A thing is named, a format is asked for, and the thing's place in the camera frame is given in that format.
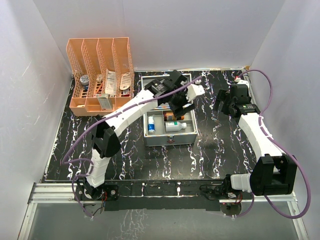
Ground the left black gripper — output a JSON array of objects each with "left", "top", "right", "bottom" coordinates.
[{"left": 168, "top": 84, "right": 195, "bottom": 117}]

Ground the brown syrup bottle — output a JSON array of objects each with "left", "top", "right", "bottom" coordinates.
[{"left": 163, "top": 112, "right": 185, "bottom": 122}]

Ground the white pill bottle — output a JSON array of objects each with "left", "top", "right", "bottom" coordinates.
[{"left": 165, "top": 121, "right": 187, "bottom": 133}]

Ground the grey plastic divided tray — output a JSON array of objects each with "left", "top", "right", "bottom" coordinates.
[{"left": 143, "top": 110, "right": 197, "bottom": 136}]

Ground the grey metal medicine case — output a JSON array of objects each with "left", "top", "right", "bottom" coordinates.
[{"left": 140, "top": 73, "right": 198, "bottom": 148}]

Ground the small blue label bottle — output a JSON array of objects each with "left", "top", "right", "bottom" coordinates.
[{"left": 147, "top": 116, "right": 155, "bottom": 134}]

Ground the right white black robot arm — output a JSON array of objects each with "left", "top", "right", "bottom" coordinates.
[{"left": 214, "top": 84, "right": 297, "bottom": 199}]

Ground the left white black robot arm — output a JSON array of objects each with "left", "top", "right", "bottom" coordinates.
[{"left": 78, "top": 70, "right": 204, "bottom": 200}]

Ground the white medicine box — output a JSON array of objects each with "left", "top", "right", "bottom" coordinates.
[{"left": 96, "top": 93, "right": 113, "bottom": 110}]

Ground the pink oval blister pack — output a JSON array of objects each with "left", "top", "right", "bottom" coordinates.
[{"left": 119, "top": 72, "right": 132, "bottom": 91}]

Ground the white paper packet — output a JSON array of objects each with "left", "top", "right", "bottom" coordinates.
[{"left": 104, "top": 70, "right": 117, "bottom": 97}]

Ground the orange plastic file organizer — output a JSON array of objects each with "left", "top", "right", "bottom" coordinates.
[{"left": 66, "top": 37, "right": 135, "bottom": 117}]

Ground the round blue tin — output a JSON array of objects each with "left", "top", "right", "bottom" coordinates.
[{"left": 79, "top": 75, "right": 90, "bottom": 91}]

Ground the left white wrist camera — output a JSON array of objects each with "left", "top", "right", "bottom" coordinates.
[{"left": 186, "top": 84, "right": 205, "bottom": 103}]

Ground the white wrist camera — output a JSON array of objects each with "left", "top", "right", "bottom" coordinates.
[
  {"left": 234, "top": 77, "right": 250, "bottom": 87},
  {"left": 186, "top": 84, "right": 205, "bottom": 103}
]

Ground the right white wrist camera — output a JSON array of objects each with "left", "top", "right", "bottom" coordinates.
[{"left": 234, "top": 77, "right": 250, "bottom": 87}]

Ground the aluminium frame rail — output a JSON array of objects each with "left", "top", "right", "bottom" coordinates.
[{"left": 17, "top": 67, "right": 309, "bottom": 240}]

